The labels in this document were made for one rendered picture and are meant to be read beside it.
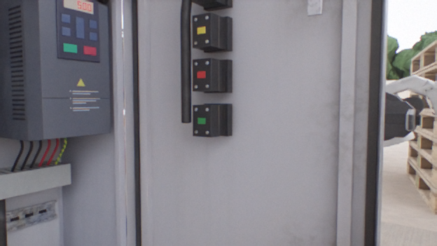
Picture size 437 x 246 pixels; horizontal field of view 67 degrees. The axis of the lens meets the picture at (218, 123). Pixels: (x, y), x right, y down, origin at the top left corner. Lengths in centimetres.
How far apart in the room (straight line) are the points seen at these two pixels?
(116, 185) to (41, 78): 21
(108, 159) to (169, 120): 15
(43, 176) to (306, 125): 46
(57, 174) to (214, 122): 34
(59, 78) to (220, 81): 24
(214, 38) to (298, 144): 17
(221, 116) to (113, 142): 24
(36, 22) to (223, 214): 38
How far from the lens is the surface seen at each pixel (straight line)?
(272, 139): 45
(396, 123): 58
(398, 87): 74
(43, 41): 53
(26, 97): 55
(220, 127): 45
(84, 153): 69
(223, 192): 50
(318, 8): 40
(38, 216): 74
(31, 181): 65
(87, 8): 58
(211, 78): 43
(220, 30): 45
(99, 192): 67
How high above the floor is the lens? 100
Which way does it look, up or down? 4 degrees down
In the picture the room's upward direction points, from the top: straight up
